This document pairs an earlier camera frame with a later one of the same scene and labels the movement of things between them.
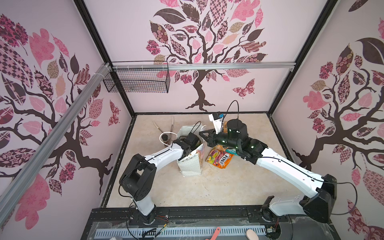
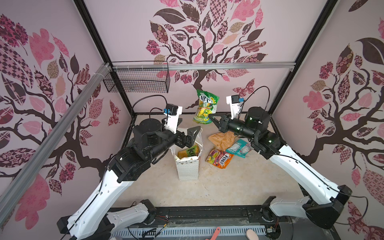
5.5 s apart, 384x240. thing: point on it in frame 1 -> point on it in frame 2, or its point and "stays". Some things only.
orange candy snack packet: [219, 159] stays
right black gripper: [210, 139] -> [223, 126]
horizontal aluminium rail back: [202, 65] stays
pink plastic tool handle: [215, 234] stays
